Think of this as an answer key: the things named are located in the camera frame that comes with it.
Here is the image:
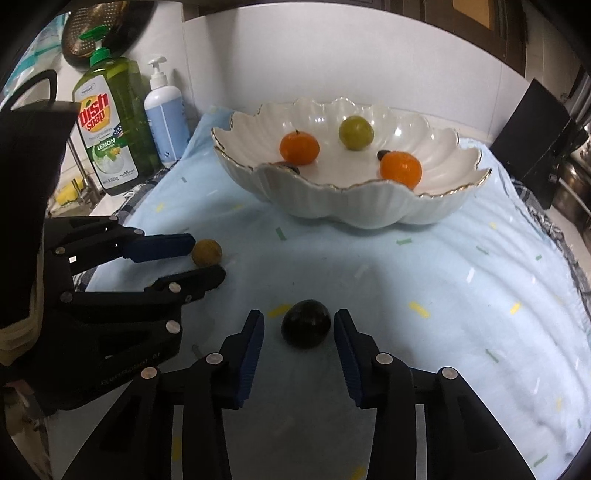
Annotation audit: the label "blue pump bottle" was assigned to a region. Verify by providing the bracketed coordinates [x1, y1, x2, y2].
[144, 56, 191, 169]

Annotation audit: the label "small brown longan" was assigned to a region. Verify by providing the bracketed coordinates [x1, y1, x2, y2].
[191, 239, 223, 267]

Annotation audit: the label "black box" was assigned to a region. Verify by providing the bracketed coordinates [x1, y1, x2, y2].
[489, 78, 575, 208]

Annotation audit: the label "light blue towel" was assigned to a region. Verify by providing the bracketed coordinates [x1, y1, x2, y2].
[85, 106, 591, 480]

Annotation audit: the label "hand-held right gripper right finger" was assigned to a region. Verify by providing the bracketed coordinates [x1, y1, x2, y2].
[333, 309, 525, 480]

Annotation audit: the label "white scalloped bowl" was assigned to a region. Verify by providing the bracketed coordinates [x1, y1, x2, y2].
[211, 96, 493, 230]

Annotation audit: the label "small tangerine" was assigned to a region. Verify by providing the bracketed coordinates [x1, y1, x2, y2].
[279, 130, 321, 166]

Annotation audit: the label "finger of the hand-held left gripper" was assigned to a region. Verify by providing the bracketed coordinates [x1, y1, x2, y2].
[44, 215, 196, 278]
[62, 264, 227, 335]

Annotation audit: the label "green dish soap bottle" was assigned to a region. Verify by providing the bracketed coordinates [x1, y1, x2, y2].
[72, 25, 158, 197]

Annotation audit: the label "yellow sponge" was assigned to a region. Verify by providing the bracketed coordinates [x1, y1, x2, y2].
[55, 180, 86, 205]

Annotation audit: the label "plastic package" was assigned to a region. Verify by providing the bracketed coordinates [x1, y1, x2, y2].
[9, 14, 70, 100]

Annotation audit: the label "yellow-green round fruit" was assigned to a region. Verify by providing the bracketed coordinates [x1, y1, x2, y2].
[339, 115, 373, 151]

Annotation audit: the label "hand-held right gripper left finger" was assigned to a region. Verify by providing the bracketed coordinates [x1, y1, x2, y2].
[60, 309, 266, 480]

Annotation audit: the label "dark round strainer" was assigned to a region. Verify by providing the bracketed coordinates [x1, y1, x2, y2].
[61, 0, 160, 72]

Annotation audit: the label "metal pots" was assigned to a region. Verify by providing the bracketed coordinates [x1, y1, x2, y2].
[549, 120, 591, 217]

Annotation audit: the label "large tangerine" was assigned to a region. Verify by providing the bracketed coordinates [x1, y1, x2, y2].
[379, 151, 423, 190]

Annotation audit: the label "curved metal faucet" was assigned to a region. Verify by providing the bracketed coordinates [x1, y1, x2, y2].
[67, 136, 101, 206]

